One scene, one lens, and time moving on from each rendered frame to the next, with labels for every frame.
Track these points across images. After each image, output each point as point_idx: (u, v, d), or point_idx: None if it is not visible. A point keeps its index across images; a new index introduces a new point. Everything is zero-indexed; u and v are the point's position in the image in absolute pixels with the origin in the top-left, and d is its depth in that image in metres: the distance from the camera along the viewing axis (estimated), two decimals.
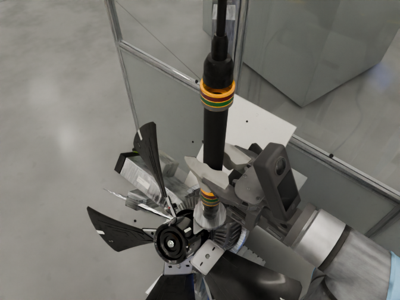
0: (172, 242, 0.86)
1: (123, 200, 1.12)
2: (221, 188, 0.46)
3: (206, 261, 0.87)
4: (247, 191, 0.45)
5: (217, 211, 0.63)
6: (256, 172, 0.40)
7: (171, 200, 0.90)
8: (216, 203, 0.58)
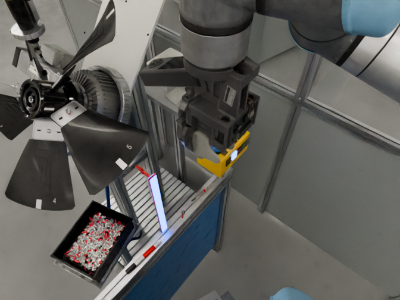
0: (32, 100, 0.89)
1: (16, 88, 1.15)
2: None
3: (44, 133, 0.96)
4: None
5: (27, 18, 0.66)
6: (149, 84, 0.44)
7: (64, 77, 0.87)
8: None
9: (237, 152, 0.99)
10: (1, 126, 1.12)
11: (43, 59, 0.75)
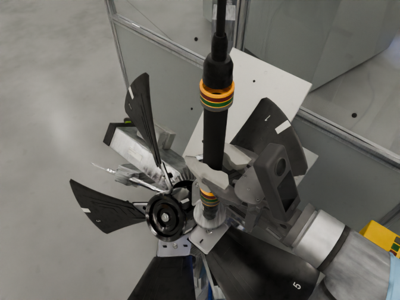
0: (167, 220, 0.72)
1: (113, 174, 0.99)
2: (221, 188, 0.46)
3: (169, 247, 0.80)
4: (247, 192, 0.46)
5: (216, 211, 0.63)
6: (256, 172, 0.40)
7: None
8: (216, 203, 0.58)
9: None
10: (98, 221, 0.96)
11: None
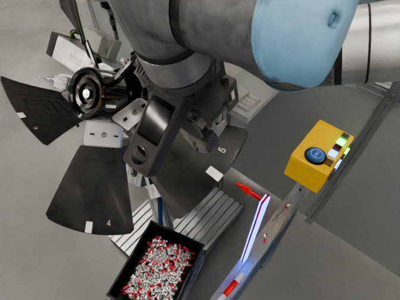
0: (88, 96, 0.68)
1: (53, 82, 0.94)
2: (206, 144, 0.44)
3: (98, 137, 0.75)
4: (192, 130, 0.41)
5: None
6: (160, 167, 0.38)
7: (132, 65, 0.66)
8: None
9: None
10: (36, 128, 0.91)
11: (115, 33, 0.54)
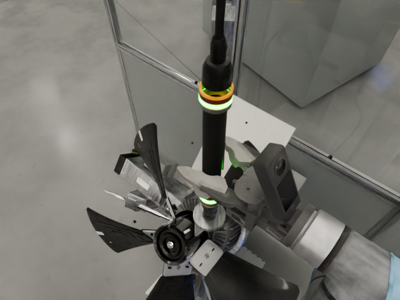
0: (169, 247, 0.87)
1: (123, 200, 1.12)
2: (221, 193, 0.46)
3: (153, 235, 0.96)
4: (247, 191, 0.45)
5: (216, 212, 0.63)
6: (256, 172, 0.40)
7: None
8: (215, 204, 0.58)
9: None
10: (138, 145, 1.00)
11: None
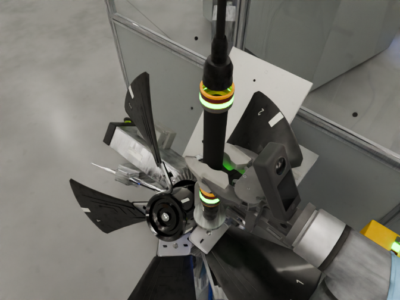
0: (163, 221, 0.73)
1: (113, 174, 0.98)
2: (221, 188, 0.46)
3: (146, 209, 0.82)
4: (247, 191, 0.45)
5: (216, 212, 0.63)
6: (256, 172, 0.40)
7: None
8: (216, 203, 0.58)
9: None
10: (130, 105, 0.86)
11: None
